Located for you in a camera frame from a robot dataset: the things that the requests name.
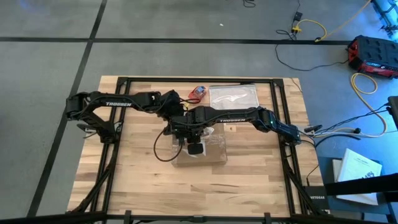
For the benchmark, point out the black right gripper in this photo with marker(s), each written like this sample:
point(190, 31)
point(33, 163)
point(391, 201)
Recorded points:
point(189, 127)

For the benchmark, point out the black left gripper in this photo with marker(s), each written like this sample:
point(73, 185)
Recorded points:
point(174, 104)

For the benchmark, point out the taped brown cardboard box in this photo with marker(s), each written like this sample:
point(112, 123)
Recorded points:
point(214, 152)

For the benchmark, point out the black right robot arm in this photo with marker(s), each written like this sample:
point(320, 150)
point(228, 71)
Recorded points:
point(233, 116)

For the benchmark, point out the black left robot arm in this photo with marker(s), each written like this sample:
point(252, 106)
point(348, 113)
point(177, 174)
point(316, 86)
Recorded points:
point(118, 104)

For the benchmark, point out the crumpled clear tape piece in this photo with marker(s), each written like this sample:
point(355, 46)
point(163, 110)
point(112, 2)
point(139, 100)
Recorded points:
point(209, 131)

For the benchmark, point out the small red blue package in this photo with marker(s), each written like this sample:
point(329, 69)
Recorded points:
point(196, 93)

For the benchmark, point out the clear bubble wrap bag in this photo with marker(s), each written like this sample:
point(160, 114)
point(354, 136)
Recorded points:
point(233, 96)

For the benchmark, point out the black clamp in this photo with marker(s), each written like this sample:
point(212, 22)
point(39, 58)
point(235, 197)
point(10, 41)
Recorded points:
point(314, 128)

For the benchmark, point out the black power adapter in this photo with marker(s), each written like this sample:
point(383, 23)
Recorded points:
point(298, 16)

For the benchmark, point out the white booklet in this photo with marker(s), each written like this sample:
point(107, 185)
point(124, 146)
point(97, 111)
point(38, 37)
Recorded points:
point(357, 168)

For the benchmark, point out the red black tool case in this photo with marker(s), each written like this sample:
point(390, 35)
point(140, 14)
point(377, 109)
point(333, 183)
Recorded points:
point(373, 53)

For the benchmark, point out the black device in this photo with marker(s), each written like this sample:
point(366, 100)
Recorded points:
point(393, 112)

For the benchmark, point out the light blue metal stand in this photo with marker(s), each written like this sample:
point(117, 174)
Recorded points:
point(385, 9)

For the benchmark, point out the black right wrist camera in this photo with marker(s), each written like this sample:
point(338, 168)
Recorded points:
point(195, 148)

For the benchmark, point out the black network switch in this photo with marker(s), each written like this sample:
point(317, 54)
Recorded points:
point(317, 197)

